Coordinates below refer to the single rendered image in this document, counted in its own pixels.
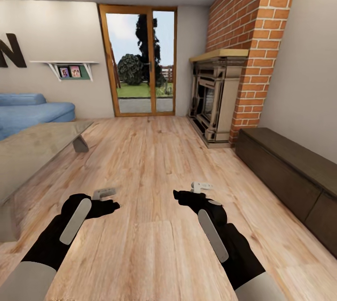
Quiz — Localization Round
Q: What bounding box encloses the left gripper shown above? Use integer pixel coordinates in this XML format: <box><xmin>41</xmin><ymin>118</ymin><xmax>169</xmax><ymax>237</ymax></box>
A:
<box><xmin>91</xmin><ymin>200</ymin><xmax>120</xmax><ymax>218</ymax></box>

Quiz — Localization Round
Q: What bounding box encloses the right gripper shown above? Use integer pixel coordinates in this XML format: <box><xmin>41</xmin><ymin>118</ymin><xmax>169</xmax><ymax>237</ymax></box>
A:
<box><xmin>173</xmin><ymin>190</ymin><xmax>206</xmax><ymax>210</ymax></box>

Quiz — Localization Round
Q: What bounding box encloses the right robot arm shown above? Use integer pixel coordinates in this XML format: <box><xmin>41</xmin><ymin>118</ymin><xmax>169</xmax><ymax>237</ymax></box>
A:
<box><xmin>173</xmin><ymin>181</ymin><xmax>288</xmax><ymax>301</ymax></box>

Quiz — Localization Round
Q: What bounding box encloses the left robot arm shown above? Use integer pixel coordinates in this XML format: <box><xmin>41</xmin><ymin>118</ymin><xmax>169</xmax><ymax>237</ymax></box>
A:
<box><xmin>0</xmin><ymin>187</ymin><xmax>120</xmax><ymax>301</ymax></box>

